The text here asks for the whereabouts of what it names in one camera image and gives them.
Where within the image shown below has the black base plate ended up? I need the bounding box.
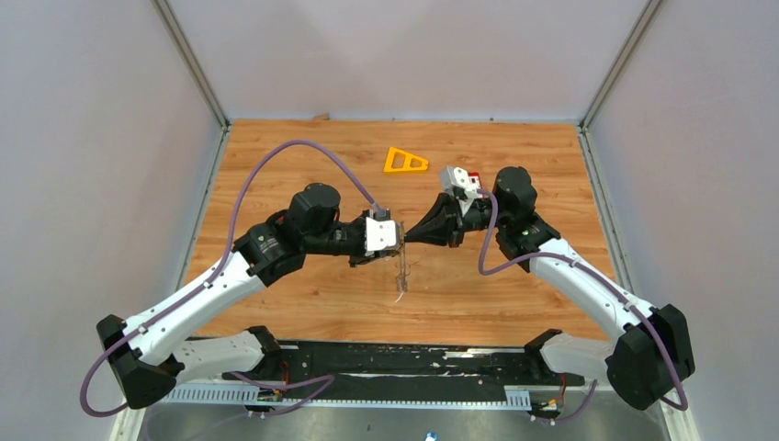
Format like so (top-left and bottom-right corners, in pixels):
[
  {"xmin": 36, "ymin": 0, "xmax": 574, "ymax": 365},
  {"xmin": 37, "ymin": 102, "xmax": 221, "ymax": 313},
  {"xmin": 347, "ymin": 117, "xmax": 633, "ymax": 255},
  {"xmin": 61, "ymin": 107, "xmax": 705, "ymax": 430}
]
[{"xmin": 244, "ymin": 340, "xmax": 585, "ymax": 404}]

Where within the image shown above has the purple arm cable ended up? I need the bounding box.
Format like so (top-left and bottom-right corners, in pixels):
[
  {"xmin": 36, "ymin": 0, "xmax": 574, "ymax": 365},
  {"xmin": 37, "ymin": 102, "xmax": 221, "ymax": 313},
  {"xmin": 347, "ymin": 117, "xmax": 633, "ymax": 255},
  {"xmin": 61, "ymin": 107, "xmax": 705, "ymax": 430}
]
[
  {"xmin": 477, "ymin": 189, "xmax": 690, "ymax": 425},
  {"xmin": 79, "ymin": 139, "xmax": 390, "ymax": 441}
]

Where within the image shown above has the white slotted cable duct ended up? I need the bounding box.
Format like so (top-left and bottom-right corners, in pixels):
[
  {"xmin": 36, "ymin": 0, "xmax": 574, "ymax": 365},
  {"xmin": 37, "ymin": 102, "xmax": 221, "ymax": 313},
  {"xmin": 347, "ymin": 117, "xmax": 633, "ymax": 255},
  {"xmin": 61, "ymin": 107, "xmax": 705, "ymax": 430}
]
[{"xmin": 164, "ymin": 383, "xmax": 533, "ymax": 412}]

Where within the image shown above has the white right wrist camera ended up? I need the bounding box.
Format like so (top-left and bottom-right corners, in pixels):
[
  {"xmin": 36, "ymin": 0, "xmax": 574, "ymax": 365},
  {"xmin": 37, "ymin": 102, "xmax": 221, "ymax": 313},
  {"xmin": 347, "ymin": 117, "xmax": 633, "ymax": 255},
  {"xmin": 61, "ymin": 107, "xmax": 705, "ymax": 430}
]
[{"xmin": 438, "ymin": 165, "xmax": 481, "ymax": 210}]

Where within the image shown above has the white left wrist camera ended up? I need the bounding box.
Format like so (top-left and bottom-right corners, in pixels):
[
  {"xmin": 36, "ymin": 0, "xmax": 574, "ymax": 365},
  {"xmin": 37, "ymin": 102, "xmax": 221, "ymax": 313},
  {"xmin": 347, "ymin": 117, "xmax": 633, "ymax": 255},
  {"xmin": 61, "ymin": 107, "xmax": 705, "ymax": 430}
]
[{"xmin": 365, "ymin": 218, "xmax": 401, "ymax": 255}]

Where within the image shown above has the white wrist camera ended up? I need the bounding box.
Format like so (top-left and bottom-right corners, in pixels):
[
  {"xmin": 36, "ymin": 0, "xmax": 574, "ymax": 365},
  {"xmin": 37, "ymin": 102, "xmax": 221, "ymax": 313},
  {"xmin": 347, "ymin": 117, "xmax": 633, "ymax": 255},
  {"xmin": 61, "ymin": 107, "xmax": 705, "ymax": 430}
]
[
  {"xmin": 365, "ymin": 218, "xmax": 401, "ymax": 255},
  {"xmin": 438, "ymin": 165, "xmax": 481, "ymax": 210}
]

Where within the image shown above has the yellow triangular toy frame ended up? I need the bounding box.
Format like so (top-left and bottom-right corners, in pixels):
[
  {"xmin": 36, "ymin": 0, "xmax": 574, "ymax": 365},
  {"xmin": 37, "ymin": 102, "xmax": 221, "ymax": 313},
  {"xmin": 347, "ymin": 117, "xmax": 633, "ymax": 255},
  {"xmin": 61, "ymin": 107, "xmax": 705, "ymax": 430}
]
[{"xmin": 382, "ymin": 147, "xmax": 429, "ymax": 174}]

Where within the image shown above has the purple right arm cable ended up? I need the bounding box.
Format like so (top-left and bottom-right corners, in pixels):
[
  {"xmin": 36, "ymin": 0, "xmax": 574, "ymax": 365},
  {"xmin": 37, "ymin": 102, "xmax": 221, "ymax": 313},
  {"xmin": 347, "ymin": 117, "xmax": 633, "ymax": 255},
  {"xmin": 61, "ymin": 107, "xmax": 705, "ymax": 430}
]
[{"xmin": 477, "ymin": 189, "xmax": 690, "ymax": 425}]

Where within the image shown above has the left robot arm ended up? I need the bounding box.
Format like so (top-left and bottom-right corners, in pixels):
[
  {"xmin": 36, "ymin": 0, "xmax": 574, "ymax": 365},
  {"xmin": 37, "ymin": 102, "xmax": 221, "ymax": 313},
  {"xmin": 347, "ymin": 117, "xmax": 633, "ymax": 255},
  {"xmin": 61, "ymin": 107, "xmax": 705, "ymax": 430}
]
[{"xmin": 96, "ymin": 183, "xmax": 402, "ymax": 409}]

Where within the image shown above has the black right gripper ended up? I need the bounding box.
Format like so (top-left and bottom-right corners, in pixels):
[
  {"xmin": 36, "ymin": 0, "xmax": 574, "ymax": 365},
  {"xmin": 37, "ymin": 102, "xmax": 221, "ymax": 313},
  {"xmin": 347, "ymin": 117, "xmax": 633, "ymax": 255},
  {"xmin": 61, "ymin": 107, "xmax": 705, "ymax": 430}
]
[{"xmin": 402, "ymin": 192, "xmax": 509, "ymax": 249}]

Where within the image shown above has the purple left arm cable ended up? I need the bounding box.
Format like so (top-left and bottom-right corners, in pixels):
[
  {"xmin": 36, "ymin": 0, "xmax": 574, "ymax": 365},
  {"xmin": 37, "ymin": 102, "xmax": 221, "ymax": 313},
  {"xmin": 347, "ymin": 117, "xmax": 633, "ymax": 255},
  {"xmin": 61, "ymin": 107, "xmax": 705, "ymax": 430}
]
[{"xmin": 79, "ymin": 139, "xmax": 390, "ymax": 441}]

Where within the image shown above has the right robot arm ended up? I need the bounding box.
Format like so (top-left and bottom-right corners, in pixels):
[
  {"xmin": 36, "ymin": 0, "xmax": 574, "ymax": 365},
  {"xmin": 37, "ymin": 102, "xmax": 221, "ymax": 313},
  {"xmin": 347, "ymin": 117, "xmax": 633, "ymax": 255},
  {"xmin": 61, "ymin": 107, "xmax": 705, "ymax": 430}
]
[{"xmin": 405, "ymin": 166, "xmax": 695, "ymax": 411}]

